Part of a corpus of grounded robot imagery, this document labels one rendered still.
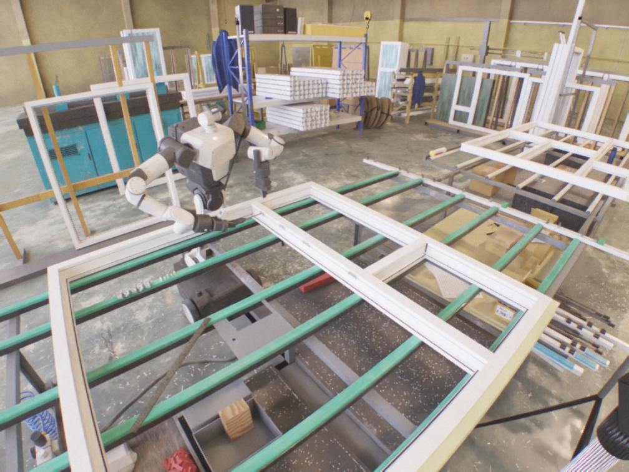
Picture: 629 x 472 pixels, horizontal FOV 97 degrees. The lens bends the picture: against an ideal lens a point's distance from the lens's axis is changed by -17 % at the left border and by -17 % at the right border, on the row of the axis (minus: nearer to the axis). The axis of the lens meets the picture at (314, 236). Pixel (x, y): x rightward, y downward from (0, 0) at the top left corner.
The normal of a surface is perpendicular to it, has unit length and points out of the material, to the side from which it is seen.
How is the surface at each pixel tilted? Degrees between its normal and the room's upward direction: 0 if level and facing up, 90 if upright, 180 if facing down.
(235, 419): 90
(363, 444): 0
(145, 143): 90
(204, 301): 45
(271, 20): 90
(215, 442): 0
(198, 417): 0
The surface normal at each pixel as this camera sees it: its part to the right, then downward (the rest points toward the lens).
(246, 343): 0.00, -0.86
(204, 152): 0.32, 0.59
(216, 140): 0.73, -0.25
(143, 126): 0.63, 0.40
